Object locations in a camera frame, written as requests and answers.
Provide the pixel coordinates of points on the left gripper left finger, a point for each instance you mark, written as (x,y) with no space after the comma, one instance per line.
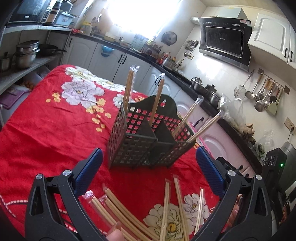
(43,220)

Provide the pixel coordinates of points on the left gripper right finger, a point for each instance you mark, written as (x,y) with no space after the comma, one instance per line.
(253,221)

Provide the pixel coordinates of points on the right hand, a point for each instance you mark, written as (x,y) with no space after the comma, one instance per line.
(234,213)

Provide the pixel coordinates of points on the left hand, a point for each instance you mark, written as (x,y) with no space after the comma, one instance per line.
(115,233)

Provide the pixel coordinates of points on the wrapped chopsticks far right basket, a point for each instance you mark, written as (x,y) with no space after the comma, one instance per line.
(206,126)

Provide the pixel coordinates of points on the wrapped chopsticks basket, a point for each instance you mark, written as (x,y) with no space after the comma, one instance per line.
(157,98)
(206,126)
(129,85)
(197,102)

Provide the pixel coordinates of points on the red floral tablecloth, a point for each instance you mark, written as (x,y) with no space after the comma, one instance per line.
(69,114)

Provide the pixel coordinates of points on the steel pot on stove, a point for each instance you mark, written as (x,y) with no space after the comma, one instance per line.
(212,95)

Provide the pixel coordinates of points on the black perforated utensil basket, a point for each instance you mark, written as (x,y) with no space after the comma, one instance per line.
(135,142)

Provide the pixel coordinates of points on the steel stockpot on shelf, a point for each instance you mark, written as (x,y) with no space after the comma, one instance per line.
(26,53)

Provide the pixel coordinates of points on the wrapped chopsticks centre basket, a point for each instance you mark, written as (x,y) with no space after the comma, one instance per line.
(157,98)

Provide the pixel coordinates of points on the black frying pan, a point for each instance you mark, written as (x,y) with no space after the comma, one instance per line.
(49,50)

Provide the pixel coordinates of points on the wrapped chopsticks far left basket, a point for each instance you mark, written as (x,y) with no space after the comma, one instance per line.
(129,85)

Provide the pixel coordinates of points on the black range hood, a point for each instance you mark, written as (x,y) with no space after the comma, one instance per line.
(226,39)

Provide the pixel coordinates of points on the blue bowl on cabinet door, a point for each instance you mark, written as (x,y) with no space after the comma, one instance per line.
(106,51)

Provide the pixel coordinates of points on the white upper cabinet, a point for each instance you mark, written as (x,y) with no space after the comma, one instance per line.
(272,39)

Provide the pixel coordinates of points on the blue grey storage bin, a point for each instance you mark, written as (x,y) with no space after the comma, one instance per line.
(63,19)

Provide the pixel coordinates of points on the black microwave oven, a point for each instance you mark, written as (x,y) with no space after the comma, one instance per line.
(33,11)

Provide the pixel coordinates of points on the black camera unit green light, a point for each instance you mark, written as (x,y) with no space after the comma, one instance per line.
(278,170)

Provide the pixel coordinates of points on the wall socket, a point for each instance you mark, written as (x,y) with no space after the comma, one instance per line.
(291,127)

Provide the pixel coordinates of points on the wire strainer on wall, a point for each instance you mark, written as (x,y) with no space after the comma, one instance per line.
(239,91)

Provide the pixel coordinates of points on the wall utensil rack with ladles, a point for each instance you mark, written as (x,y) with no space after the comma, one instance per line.
(267,93)

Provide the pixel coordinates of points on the round wall fan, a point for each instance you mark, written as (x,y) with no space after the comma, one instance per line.
(169,38)

